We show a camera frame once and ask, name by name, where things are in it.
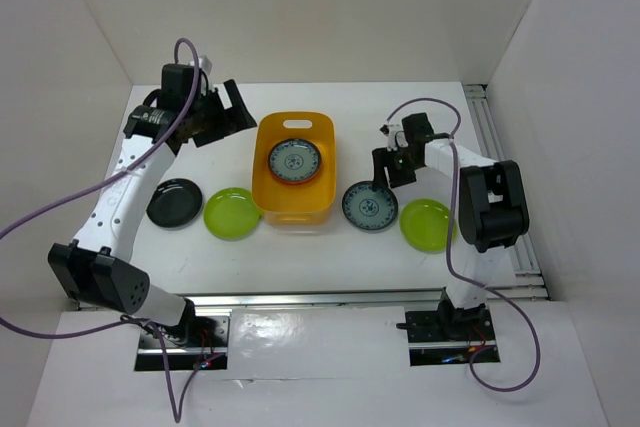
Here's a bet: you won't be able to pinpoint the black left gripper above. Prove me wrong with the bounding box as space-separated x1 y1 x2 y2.
185 79 255 148

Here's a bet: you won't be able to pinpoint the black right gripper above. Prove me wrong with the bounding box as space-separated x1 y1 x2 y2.
372 145 422 192

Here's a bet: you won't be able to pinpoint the blue floral plate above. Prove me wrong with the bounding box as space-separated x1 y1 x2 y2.
268 138 322 179
341 181 399 232

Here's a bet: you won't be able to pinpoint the orange plate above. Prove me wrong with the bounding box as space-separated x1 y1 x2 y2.
271 174 318 186

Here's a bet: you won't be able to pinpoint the green plate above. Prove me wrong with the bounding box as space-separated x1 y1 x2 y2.
400 199 451 253
203 187 262 240

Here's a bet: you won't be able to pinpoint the black plate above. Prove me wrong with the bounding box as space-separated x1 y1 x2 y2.
146 178 203 229

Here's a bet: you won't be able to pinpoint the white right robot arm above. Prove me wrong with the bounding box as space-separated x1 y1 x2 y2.
372 113 530 340

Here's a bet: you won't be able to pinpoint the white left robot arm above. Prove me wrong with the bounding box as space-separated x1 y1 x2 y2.
48 79 257 346

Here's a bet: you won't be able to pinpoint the yellow plastic bin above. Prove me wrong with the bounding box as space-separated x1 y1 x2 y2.
252 111 337 225

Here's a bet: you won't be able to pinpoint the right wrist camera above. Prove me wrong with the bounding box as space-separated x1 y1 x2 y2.
380 123 409 152

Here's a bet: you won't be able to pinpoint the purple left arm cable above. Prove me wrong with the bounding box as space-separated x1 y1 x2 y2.
0 37 214 424

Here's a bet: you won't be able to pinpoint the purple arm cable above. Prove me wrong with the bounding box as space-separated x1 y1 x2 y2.
387 97 542 393
0 37 214 424

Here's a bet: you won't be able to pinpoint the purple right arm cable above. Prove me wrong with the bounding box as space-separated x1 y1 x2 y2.
387 97 542 393

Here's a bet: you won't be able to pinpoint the aluminium rail front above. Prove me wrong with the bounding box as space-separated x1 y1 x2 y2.
188 289 441 309

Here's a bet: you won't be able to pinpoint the aluminium rail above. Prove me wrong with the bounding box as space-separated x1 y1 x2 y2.
463 84 550 302
188 289 441 309

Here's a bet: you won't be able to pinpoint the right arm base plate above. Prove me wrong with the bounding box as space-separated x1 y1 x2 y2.
396 311 500 367

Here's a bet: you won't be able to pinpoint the aluminium rail right side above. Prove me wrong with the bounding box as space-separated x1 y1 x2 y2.
463 84 550 302

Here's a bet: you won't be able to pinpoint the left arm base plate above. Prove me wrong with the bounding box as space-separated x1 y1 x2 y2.
134 315 230 372

